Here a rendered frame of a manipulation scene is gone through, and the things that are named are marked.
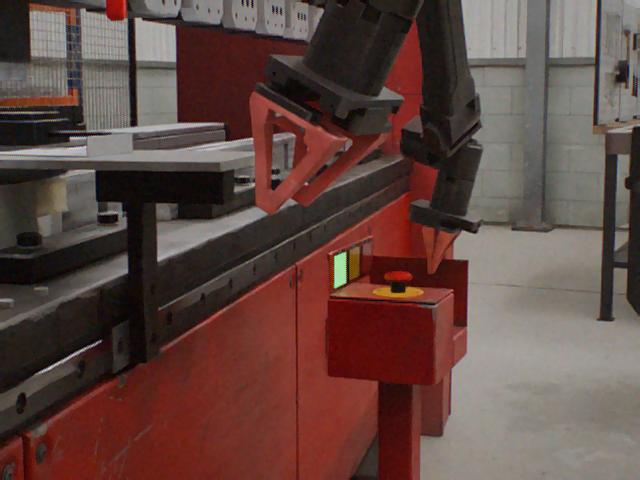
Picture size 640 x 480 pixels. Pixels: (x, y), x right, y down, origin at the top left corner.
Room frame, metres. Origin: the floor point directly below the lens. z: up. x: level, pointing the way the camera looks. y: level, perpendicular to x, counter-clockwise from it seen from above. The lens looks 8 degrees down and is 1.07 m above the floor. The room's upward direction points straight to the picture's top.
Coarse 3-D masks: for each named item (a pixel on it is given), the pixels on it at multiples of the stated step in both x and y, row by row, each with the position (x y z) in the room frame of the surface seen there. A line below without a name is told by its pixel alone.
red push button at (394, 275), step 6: (384, 276) 1.53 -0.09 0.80; (390, 276) 1.52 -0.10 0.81; (396, 276) 1.52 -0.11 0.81; (402, 276) 1.52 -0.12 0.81; (408, 276) 1.52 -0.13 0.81; (390, 282) 1.53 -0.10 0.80; (396, 282) 1.52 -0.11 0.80; (402, 282) 1.52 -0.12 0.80; (390, 288) 1.53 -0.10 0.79; (396, 288) 1.52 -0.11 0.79; (402, 288) 1.53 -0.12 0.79
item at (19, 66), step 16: (0, 0) 1.19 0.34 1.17; (16, 0) 1.22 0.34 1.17; (0, 16) 1.19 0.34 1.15; (16, 16) 1.22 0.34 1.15; (0, 32) 1.19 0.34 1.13; (16, 32) 1.22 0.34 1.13; (0, 48) 1.19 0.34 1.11; (16, 48) 1.22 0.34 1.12; (0, 64) 1.20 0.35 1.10; (16, 64) 1.24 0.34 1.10; (0, 80) 1.20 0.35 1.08; (16, 80) 1.23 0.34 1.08
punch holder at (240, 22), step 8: (224, 0) 1.88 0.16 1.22; (232, 0) 1.88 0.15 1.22; (240, 0) 1.92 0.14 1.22; (248, 0) 1.97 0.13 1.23; (224, 8) 1.88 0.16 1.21; (232, 8) 1.88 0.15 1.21; (240, 8) 1.92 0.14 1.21; (248, 8) 1.97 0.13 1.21; (256, 8) 2.02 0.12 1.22; (224, 16) 1.88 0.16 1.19; (232, 16) 1.88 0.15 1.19; (240, 16) 1.92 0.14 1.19; (248, 16) 1.97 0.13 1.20; (256, 16) 2.02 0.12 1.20; (224, 24) 1.89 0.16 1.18; (232, 24) 1.89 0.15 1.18; (240, 24) 1.92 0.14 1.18; (248, 24) 1.97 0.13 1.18
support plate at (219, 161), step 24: (0, 168) 1.11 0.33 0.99; (24, 168) 1.10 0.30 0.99; (48, 168) 1.10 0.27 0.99; (72, 168) 1.09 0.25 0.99; (96, 168) 1.08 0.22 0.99; (120, 168) 1.08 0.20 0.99; (144, 168) 1.07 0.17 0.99; (168, 168) 1.07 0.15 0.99; (192, 168) 1.06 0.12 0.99; (216, 168) 1.06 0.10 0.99
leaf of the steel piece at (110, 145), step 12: (96, 144) 1.14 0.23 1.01; (108, 144) 1.16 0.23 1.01; (120, 144) 1.18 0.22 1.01; (24, 156) 1.16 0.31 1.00; (36, 156) 1.15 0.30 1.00; (48, 156) 1.14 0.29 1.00; (60, 156) 1.14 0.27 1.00; (72, 156) 1.13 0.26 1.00; (84, 156) 1.13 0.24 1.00; (96, 156) 1.14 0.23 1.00
